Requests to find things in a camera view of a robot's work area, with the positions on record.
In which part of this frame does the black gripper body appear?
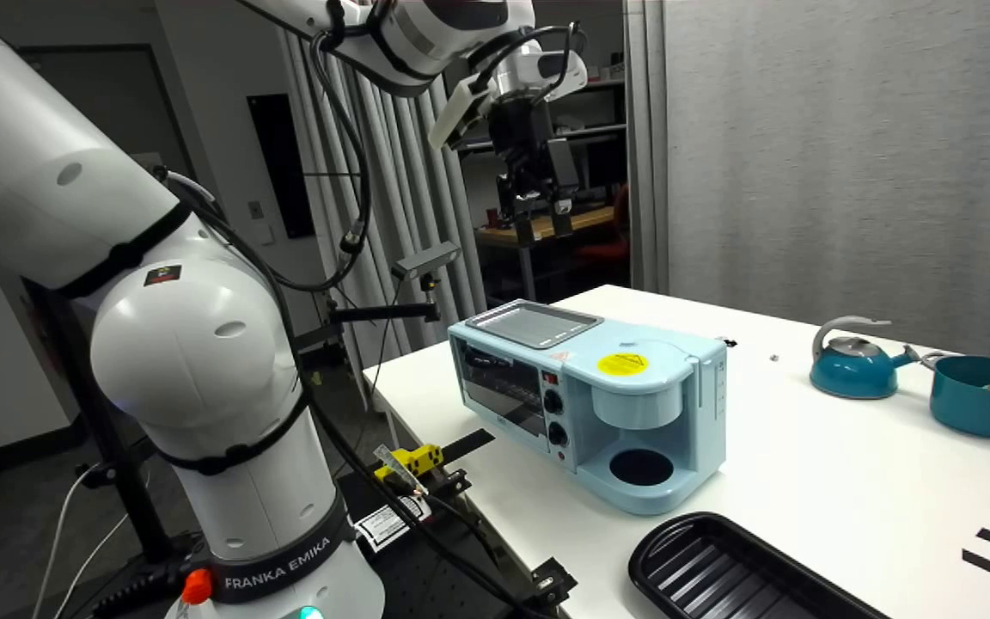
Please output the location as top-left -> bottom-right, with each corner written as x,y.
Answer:
487,96 -> 582,222

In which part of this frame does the yellow round button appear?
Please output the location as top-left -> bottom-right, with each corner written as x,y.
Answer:
597,349 -> 648,378

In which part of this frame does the light blue toy microwave oven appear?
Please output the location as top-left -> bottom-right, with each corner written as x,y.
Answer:
448,298 -> 728,517

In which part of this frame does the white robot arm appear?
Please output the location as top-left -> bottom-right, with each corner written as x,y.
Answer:
0,39 -> 385,619

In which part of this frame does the wooden side table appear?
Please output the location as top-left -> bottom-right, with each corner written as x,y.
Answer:
473,207 -> 625,302

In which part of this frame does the yellow black clamp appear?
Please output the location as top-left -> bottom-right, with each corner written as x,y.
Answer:
374,445 -> 467,499

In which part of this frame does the teal toy kettle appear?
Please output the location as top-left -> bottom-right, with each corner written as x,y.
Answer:
806,317 -> 917,400

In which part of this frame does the black ridged tray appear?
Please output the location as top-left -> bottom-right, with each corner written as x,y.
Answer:
629,512 -> 888,619

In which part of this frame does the teal toy pot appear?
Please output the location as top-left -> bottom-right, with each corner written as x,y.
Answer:
924,355 -> 990,440

